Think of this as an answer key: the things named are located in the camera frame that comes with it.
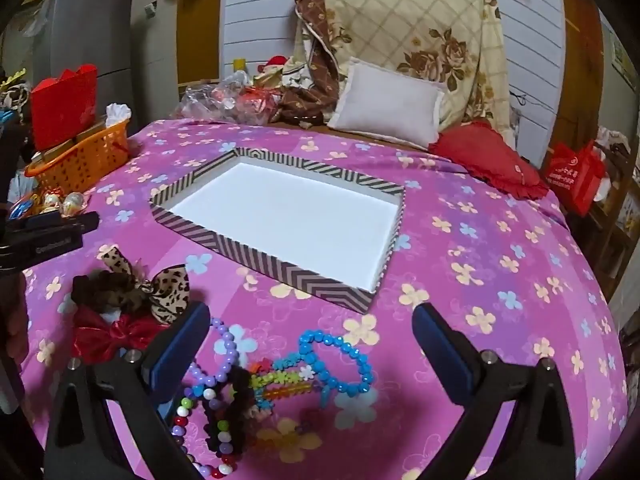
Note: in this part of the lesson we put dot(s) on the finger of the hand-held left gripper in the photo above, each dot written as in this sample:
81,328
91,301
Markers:
45,249
60,224

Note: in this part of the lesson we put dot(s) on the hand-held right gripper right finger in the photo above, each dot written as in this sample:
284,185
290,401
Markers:
445,355

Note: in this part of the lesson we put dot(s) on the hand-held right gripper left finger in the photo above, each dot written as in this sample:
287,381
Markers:
180,345

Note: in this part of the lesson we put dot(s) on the leopard print hair bow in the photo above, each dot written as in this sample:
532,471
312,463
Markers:
170,285

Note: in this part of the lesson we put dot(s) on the red satin hair bow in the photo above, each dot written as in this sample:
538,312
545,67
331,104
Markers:
115,337

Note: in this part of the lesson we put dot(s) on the white fluffy scrunchie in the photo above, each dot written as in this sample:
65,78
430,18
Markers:
109,317

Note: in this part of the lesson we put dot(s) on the black scrunchie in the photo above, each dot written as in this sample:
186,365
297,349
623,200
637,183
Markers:
235,400

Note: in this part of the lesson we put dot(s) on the striped cardboard box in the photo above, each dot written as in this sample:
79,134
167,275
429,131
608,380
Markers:
280,220

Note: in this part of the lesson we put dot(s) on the text print wrapped egg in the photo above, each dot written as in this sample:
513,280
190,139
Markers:
73,205

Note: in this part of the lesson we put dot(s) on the foil wrapped egg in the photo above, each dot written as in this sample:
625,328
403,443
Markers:
52,201

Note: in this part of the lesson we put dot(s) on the blue foil wrapper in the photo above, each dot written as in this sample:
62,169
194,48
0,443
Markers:
22,207

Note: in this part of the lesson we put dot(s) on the red bowl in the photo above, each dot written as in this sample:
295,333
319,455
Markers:
17,212

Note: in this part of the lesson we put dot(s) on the orange plastic basket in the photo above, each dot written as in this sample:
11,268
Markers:
80,160

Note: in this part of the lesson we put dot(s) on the brown scrunchie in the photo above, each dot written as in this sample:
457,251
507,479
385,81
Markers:
100,287

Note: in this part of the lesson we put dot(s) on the pink floral bedsheet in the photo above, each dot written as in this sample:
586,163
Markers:
500,285

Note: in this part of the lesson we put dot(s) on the red paper bag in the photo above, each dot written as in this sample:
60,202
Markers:
62,105

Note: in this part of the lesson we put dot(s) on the white crumpled tissue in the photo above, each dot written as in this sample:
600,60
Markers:
117,112

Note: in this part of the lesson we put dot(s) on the grey refrigerator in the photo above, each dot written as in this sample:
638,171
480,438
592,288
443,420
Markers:
90,25

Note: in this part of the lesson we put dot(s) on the clear plastic bag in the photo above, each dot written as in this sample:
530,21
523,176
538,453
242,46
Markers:
205,100

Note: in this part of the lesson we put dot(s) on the red ruffled cushion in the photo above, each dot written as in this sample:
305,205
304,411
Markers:
490,160

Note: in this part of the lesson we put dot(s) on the red shopping bag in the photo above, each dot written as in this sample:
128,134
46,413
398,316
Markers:
575,175

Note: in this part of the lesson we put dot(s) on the wooden rack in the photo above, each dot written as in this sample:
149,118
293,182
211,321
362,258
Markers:
617,210

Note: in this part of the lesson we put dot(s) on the red plastic packets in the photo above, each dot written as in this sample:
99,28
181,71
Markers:
255,102

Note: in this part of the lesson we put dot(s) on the brown wooden door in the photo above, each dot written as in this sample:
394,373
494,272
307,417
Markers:
200,35

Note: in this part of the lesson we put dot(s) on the white pillow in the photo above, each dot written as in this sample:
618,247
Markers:
385,105

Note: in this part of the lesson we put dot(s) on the plush toy with red hat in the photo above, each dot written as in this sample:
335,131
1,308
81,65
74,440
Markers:
275,67

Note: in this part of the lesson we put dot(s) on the brown floral quilt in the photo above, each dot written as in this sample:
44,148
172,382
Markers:
312,25

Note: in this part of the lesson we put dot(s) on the brown wooden wardrobe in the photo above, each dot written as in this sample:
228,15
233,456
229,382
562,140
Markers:
580,60

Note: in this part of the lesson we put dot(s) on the cream floral quilt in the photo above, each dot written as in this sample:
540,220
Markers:
415,15

